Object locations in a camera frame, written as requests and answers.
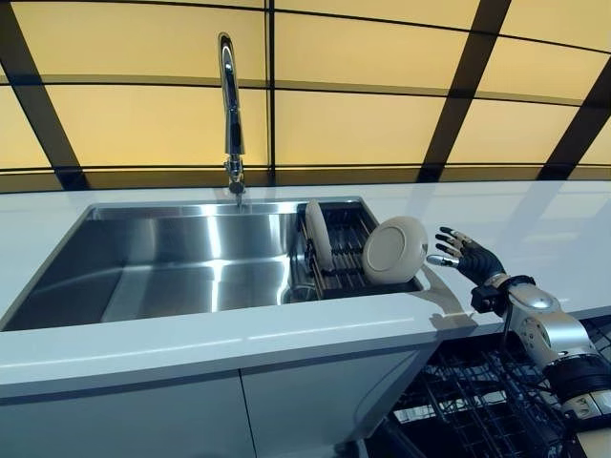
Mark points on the black sink dish rack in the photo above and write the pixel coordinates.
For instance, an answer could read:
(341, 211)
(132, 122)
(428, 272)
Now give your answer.
(346, 260)

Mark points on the grey glossy cabinet door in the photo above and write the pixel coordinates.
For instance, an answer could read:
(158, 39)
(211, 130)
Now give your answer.
(119, 420)
(305, 405)

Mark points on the black silver robot right hand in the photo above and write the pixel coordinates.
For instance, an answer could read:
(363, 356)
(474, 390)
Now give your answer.
(479, 260)

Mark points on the chrome kitchen faucet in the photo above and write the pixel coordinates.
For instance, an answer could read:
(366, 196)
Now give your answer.
(233, 110)

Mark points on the steel sink drain strainer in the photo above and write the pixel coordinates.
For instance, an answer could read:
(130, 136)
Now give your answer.
(298, 294)

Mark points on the cream round ceramic plate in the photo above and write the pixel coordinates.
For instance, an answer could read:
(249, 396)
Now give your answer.
(319, 234)
(389, 250)

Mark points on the yellow panelled window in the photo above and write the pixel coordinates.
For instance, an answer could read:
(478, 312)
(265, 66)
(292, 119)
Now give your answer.
(143, 119)

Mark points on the stainless steel sink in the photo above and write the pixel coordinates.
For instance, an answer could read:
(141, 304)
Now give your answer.
(167, 257)

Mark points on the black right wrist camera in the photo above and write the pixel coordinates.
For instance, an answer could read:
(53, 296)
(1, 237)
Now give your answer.
(484, 298)

